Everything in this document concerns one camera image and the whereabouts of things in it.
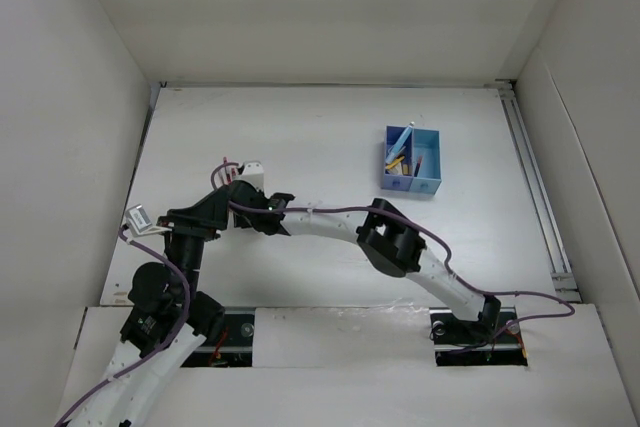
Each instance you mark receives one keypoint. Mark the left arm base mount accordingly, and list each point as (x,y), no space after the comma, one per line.
(233,348)

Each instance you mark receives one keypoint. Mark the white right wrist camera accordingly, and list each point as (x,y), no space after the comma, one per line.
(252,172)

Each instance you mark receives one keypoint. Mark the light blue correction tape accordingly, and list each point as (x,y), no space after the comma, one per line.
(407,131)

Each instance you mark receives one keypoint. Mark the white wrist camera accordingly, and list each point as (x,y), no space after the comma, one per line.
(139,223)
(252,172)

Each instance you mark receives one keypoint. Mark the light blue storage bin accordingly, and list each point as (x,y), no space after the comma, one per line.
(427,143)

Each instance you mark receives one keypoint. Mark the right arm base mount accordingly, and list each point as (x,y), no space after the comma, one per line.
(459,344)

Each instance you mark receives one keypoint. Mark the aluminium rail right edge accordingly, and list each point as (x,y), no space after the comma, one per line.
(560,268)

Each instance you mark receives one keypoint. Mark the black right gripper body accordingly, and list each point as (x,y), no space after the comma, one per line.
(245,222)

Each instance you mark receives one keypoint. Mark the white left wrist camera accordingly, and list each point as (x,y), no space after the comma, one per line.
(139,223)

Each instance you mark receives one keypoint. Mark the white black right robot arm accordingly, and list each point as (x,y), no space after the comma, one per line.
(390,241)

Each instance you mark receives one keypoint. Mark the purple blue storage bin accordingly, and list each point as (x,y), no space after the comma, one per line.
(390,181)

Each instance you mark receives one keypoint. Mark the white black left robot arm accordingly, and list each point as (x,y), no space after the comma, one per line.
(169,318)

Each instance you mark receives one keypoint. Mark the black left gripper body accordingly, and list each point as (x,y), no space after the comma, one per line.
(187,241)

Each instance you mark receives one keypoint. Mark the yellow black utility knife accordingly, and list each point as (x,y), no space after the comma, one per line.
(396,162)

